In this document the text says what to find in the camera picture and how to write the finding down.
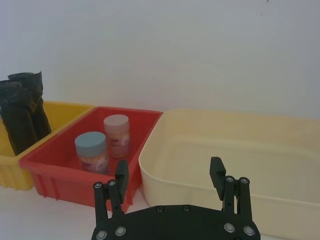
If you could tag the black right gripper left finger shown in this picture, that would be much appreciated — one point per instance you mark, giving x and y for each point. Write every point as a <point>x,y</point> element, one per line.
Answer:
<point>117,200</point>

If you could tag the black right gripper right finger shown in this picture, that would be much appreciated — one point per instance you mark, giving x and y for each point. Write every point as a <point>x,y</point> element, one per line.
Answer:
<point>231,195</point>

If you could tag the jar with blue lid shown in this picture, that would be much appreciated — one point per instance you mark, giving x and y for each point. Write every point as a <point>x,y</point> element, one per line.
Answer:
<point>91,152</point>

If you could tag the cream plastic bin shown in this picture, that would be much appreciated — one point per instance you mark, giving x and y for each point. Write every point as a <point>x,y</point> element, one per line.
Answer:
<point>262,150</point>

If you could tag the red plastic bin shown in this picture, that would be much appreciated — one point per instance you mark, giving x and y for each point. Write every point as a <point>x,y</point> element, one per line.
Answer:
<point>62,180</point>

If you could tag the jar with pink lid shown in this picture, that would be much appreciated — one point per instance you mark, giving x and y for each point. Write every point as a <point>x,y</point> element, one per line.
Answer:
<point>117,140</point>

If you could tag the white table cloth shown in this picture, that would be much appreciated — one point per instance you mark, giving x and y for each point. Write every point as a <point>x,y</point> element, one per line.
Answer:
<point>37,217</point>

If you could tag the yellow plastic bin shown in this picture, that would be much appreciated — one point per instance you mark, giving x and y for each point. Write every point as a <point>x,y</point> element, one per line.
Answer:
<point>57,112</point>

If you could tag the black plastic bag roll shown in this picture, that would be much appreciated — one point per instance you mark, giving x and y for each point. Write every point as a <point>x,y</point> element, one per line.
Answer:
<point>40,120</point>
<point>17,125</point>

